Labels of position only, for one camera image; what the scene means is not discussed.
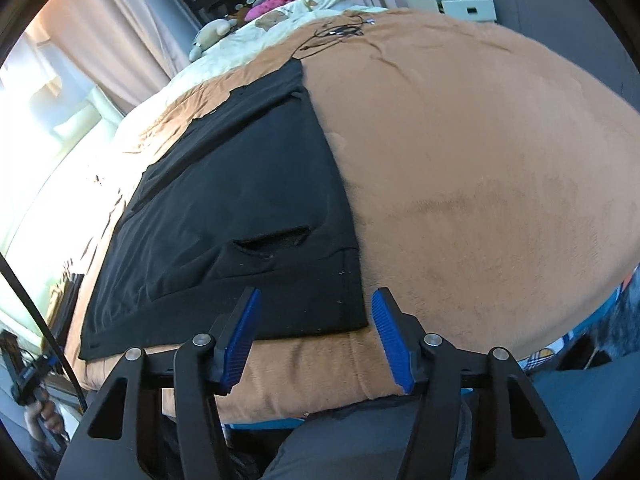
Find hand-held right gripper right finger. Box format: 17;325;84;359
370;286;581;480

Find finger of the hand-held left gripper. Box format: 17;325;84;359
30;353;57;377

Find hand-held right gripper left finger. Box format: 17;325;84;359
55;287;263;480

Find black long-sleeve shirt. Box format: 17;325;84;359
77;57;370;363

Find person's left hand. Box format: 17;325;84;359
25;392;64;442

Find brown folded cloth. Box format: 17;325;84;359
47;280;71;326

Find dark striped cloth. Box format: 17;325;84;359
55;271;87;346

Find person's leg in grey pants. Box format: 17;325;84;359
525;350;640;480
260;402;471;480

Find orange-brown fleece blanket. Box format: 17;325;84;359
65;7;640;418

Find white padded headboard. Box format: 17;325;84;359
30;85;127;161

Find cream duvet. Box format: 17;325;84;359
165;0;351;106

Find beige plush toy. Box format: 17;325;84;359
189;19;239;64

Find brown plush bear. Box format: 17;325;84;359
255;10;289;29

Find pink cloth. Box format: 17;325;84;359
245;0;297;21

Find white nightstand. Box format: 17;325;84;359
405;0;497;24

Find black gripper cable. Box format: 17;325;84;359
0;252;89;411

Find tangled black cables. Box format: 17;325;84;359
292;12;377;59

